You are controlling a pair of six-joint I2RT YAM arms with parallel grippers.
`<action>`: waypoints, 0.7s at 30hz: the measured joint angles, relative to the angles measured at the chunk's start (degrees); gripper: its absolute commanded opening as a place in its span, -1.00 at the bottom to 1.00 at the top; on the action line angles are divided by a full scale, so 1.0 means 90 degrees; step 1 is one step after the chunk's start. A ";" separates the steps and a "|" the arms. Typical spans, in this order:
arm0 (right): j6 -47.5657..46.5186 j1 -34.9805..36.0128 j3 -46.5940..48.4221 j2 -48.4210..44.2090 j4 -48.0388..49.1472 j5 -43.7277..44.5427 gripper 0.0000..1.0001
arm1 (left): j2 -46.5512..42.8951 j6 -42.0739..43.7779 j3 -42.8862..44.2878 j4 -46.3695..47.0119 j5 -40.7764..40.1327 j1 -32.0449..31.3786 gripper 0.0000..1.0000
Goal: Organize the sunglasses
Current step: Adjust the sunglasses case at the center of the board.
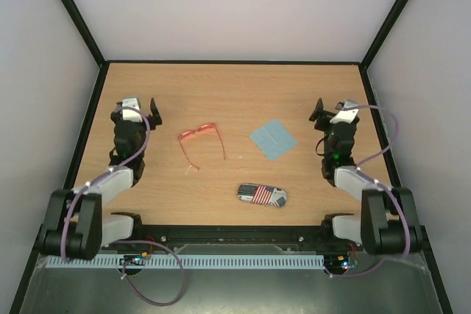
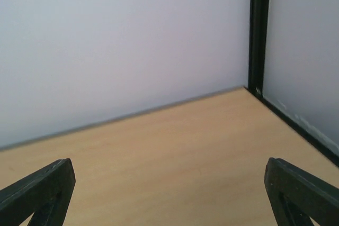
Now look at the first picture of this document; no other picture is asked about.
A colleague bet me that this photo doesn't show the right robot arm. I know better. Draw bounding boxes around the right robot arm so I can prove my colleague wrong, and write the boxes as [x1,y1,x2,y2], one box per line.
[309,99,423,255]

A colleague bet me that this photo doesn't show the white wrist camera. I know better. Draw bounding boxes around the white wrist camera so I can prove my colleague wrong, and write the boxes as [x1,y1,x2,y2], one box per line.
[330,99,359,124]
[121,96,143,123]

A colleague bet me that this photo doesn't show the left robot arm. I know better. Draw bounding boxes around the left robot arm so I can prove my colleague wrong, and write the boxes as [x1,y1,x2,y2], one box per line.
[36,97,163,260]

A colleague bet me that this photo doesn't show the flag pattern glasses case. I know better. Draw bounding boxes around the flag pattern glasses case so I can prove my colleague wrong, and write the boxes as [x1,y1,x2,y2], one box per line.
[237,183,288,208]

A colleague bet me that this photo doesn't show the red sunglasses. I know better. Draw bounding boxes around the red sunglasses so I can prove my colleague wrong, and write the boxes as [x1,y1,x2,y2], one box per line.
[177,123,227,171]

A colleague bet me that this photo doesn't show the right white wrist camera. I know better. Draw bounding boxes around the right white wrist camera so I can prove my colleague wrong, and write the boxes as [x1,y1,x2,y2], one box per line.
[330,99,359,124]

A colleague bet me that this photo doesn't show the light blue cleaning cloth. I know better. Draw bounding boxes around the light blue cleaning cloth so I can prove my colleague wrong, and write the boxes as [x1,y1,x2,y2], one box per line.
[249,119,297,161]

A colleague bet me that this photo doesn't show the black aluminium frame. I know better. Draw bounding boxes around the black aluminium frame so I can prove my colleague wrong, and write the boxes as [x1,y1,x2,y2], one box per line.
[9,0,453,313]

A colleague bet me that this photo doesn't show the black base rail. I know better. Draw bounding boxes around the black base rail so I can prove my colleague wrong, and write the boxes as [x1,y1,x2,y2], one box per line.
[110,224,369,252]

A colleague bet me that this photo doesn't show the light blue slotted cable duct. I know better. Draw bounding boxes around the light blue slotted cable duct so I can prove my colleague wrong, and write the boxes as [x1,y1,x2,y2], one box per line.
[45,254,325,270]

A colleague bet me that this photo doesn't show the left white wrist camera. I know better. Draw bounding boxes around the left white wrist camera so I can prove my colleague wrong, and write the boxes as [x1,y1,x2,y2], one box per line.
[121,96,143,123]

